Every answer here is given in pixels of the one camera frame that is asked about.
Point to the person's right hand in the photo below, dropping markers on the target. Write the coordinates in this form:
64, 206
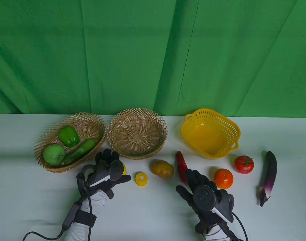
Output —
204, 198

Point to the person's left hand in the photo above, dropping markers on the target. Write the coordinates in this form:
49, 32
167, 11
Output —
102, 175

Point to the yellow mango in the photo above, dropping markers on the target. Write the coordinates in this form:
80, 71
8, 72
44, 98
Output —
124, 169

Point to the orange tangerine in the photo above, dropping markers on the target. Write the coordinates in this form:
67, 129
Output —
223, 178

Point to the long green pepper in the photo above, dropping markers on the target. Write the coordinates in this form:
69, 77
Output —
80, 150

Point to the yellow corn piece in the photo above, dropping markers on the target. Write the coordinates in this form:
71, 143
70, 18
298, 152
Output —
141, 179

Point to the red chili pepper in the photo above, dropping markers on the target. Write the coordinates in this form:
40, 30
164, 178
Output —
180, 162

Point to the yellow-brown potato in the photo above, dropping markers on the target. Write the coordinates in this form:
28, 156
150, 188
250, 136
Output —
162, 169

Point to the red tomato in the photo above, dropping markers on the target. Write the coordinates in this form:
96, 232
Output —
244, 165

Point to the oval wicker basket container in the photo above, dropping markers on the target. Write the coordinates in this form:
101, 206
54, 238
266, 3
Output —
90, 125

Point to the green bell pepper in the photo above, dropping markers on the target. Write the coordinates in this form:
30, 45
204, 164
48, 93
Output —
69, 136

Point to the round wicker basket container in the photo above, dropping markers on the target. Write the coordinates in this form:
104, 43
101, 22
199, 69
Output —
136, 135

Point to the green apple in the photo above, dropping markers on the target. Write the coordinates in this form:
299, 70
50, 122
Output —
54, 155

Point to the yellow plastic basket container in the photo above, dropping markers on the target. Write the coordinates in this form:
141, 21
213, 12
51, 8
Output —
208, 136

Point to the purple eggplant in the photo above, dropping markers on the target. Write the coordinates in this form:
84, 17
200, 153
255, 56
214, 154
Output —
269, 173

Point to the person's left forearm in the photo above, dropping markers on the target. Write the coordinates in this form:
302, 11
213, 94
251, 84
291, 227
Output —
97, 200

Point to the black left forearm sensor box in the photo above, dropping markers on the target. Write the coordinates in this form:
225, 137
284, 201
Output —
71, 216

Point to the person's right forearm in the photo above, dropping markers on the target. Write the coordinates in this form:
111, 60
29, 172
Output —
214, 236

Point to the green backdrop cloth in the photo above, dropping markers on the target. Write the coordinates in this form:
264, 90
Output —
143, 50

